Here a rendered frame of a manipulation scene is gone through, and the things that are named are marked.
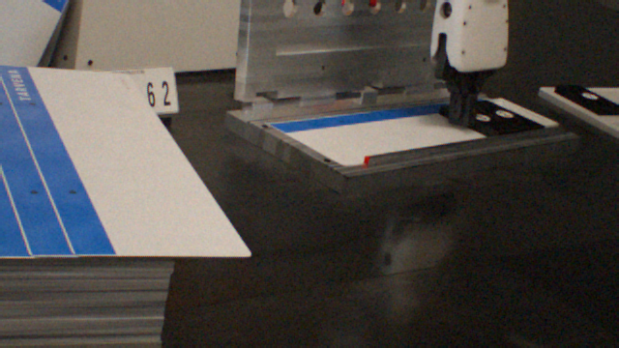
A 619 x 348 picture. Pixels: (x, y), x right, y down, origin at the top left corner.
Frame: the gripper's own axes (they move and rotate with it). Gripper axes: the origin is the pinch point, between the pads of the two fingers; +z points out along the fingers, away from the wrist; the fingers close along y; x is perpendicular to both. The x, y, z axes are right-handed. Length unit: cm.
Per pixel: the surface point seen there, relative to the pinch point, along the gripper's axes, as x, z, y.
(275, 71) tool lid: 9.9, -4.9, -23.3
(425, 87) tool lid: 10.3, -1.0, 4.6
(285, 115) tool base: 9.8, 0.5, -21.3
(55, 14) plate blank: 28, -10, -42
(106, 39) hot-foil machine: 28.0, -7.1, -34.4
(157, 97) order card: 16.4, -1.8, -35.5
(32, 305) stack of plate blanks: -25, 4, -77
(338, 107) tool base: 10.6, 0.5, -11.4
